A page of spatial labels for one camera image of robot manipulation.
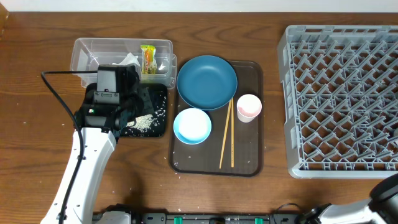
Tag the orange green snack wrapper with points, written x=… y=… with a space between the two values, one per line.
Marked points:
x=149 y=64

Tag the white cup pink inside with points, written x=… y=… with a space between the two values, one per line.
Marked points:
x=248 y=107

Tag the brown serving tray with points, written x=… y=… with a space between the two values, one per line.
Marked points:
x=204 y=158

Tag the large blue plate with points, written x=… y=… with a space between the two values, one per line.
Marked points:
x=207 y=82

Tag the small light blue bowl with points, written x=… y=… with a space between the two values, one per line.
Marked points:
x=192 y=126

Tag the left wooden chopstick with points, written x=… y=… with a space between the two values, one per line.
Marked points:
x=225 y=132

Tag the right wooden chopstick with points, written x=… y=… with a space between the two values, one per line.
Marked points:
x=232 y=132

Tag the pile of rice grains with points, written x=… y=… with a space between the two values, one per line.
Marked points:
x=151 y=125

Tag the black rectangular tray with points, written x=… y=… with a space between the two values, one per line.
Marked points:
x=158 y=95

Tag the wooden chopstick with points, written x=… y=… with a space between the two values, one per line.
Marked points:
x=232 y=132
x=225 y=132

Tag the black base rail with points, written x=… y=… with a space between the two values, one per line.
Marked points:
x=120 y=213

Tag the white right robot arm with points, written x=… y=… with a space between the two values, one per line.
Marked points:
x=379 y=208

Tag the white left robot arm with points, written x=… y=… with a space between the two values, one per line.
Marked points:
x=94 y=140

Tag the clear plastic waste bin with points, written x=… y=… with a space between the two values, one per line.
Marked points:
x=90 y=53

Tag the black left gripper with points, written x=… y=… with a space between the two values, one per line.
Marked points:
x=148 y=108

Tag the grey dishwasher rack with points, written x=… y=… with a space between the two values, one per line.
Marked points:
x=340 y=96

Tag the white tissue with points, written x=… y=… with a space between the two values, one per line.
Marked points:
x=130 y=59

